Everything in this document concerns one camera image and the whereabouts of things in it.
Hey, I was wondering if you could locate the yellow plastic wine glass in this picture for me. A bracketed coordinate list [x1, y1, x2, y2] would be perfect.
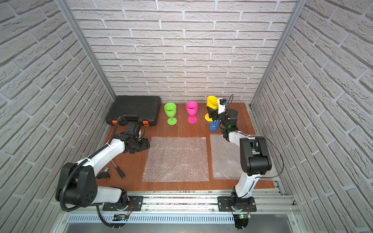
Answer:
[205, 96, 219, 122]

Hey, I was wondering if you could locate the bubble wrap sheet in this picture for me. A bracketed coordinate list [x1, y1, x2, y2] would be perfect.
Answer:
[142, 137, 209, 183]
[209, 133, 279, 180]

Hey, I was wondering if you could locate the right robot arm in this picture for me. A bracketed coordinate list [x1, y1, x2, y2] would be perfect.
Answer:
[207, 107, 272, 204]

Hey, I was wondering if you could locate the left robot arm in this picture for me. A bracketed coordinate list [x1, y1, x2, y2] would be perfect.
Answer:
[55, 134, 150, 212]

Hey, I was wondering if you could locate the pink plastic wine glass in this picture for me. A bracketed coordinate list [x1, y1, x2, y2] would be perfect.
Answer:
[186, 101, 198, 124]

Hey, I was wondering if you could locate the green plastic wine glass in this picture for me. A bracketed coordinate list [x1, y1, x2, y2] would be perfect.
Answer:
[164, 103, 177, 125]

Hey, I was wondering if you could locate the blue tape dispenser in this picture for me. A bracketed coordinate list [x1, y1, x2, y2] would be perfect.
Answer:
[209, 120, 220, 132]

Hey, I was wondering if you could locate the black plastic tool case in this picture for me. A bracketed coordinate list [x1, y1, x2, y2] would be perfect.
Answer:
[105, 95, 161, 126]

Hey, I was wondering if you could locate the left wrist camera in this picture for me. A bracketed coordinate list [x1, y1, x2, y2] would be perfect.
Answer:
[126, 123, 141, 138]

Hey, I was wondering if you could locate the black handled screwdriver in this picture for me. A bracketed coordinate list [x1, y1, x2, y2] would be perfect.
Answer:
[111, 160, 125, 179]

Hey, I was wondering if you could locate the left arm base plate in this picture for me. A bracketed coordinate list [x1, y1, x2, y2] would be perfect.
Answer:
[103, 196, 144, 212]

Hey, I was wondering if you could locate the aluminium mounting rail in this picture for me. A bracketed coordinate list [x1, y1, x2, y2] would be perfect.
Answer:
[58, 190, 301, 225]

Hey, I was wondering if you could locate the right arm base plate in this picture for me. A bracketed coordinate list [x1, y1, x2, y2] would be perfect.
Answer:
[217, 196, 257, 213]

